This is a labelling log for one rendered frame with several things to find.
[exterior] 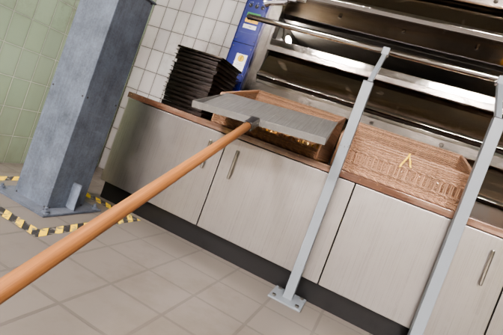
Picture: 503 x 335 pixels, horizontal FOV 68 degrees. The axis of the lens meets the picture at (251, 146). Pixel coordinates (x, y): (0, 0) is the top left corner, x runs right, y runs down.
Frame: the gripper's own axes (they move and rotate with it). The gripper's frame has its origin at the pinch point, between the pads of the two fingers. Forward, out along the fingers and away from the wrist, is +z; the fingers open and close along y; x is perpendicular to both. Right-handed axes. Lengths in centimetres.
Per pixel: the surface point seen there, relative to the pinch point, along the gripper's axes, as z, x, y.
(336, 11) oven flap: 3, -56, -19
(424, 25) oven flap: 49, -51, -21
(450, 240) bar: 86, -5, 71
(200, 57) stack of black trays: -50, -25, 32
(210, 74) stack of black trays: -40, -24, 39
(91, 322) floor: 4, 69, 119
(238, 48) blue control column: -49, -61, 14
